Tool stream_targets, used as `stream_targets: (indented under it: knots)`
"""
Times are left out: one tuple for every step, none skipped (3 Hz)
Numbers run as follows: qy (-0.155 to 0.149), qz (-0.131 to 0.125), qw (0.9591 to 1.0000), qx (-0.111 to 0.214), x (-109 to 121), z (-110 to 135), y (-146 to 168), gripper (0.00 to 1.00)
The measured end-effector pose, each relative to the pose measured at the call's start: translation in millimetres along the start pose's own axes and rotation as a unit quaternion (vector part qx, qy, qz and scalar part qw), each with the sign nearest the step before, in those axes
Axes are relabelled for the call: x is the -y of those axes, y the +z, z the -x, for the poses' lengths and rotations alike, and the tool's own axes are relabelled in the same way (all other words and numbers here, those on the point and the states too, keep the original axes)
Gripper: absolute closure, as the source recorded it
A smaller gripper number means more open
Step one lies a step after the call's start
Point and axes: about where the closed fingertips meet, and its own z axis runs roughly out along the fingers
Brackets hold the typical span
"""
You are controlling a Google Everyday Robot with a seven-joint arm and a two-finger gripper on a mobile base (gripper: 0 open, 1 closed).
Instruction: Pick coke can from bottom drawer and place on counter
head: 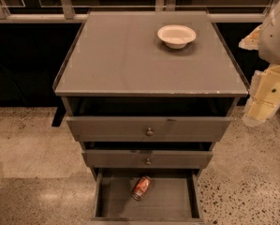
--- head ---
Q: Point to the grey top drawer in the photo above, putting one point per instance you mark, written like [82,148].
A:
[133,128]

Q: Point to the red coke can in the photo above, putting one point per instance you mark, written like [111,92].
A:
[141,188]

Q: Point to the brass drawer knob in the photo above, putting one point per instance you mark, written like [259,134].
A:
[149,132]
[148,162]

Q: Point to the brass middle drawer knob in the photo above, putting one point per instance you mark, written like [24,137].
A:
[148,162]

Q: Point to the brass top drawer knob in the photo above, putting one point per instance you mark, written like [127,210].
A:
[149,132]

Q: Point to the grey middle drawer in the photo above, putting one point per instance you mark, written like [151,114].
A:
[161,159]

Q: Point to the grey bottom drawer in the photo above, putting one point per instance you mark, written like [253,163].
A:
[172,199]

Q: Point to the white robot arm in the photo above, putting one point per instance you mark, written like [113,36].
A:
[269,37]

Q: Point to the grey drawer cabinet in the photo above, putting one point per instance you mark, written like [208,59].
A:
[119,67]

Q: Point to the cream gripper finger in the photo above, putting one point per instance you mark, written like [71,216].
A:
[250,42]
[264,96]

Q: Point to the grey drawer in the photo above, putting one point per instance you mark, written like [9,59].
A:
[133,128]
[172,199]
[161,159]

